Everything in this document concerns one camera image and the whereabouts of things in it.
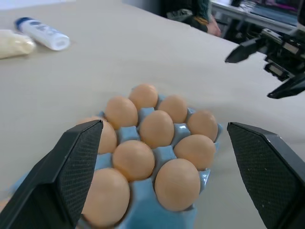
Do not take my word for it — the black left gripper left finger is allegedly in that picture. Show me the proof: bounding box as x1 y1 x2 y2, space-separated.
0 120 103 229

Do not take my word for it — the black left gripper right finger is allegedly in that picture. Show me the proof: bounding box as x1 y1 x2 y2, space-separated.
227 122 305 229

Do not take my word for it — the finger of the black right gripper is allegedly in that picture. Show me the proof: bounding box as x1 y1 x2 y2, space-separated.
225 37 265 64
267 73 305 99

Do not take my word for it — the brown egg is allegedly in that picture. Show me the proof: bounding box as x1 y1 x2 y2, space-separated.
81 167 131 228
173 134 217 170
104 96 139 130
158 94 188 124
139 110 174 149
112 140 155 181
154 158 201 212
128 83 159 110
76 116 118 155
187 110 219 142

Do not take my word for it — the blue egg carton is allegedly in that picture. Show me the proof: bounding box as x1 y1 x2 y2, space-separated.
9 93 224 229

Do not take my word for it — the person's bare hand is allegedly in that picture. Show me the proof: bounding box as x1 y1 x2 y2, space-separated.
207 16 222 37

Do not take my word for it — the grey background desk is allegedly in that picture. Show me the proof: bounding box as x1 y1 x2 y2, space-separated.
211 0 298 33

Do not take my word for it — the person in dark clothing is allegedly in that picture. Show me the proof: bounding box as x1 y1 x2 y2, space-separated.
164 0 222 36

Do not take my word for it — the cream soft bag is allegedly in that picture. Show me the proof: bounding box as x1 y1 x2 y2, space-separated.
0 29 36 60

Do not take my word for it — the white plastic bottle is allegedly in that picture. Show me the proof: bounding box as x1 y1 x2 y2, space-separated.
14 17 71 51

